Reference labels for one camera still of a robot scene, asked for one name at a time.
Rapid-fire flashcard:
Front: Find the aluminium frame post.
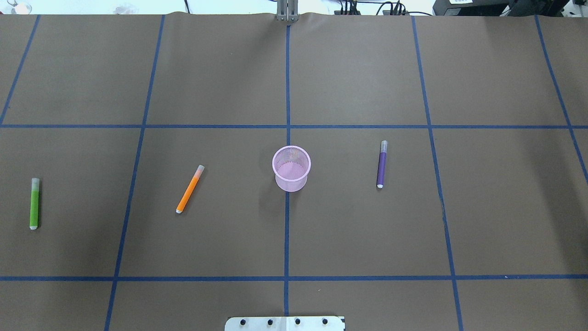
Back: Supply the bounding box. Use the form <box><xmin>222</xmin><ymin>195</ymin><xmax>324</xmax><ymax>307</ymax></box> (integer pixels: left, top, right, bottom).
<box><xmin>275</xmin><ymin>0</ymin><xmax>300</xmax><ymax>23</ymax></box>

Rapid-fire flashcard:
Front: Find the purple highlighter pen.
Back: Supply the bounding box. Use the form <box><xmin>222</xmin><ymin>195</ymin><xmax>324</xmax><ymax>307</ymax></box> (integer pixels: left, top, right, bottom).
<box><xmin>376</xmin><ymin>140</ymin><xmax>388</xmax><ymax>190</ymax></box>

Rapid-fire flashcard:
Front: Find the metal mounting plate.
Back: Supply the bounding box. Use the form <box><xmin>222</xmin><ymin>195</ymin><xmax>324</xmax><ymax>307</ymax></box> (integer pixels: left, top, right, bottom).
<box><xmin>224</xmin><ymin>316</ymin><xmax>346</xmax><ymax>331</ymax></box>

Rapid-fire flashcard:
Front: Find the orange highlighter pen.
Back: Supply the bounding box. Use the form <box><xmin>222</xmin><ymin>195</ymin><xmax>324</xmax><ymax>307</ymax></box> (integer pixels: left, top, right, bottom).
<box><xmin>175</xmin><ymin>164</ymin><xmax>205</xmax><ymax>214</ymax></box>

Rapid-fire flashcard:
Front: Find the green highlighter pen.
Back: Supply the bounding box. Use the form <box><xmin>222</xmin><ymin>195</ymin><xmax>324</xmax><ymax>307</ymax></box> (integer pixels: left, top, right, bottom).
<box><xmin>29</xmin><ymin>178</ymin><xmax>40</xmax><ymax>230</ymax></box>

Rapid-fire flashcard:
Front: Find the pink mesh pen holder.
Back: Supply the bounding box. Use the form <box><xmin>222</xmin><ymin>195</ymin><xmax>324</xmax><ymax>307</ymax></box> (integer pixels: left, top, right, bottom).
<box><xmin>271</xmin><ymin>145</ymin><xmax>311</xmax><ymax>193</ymax></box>

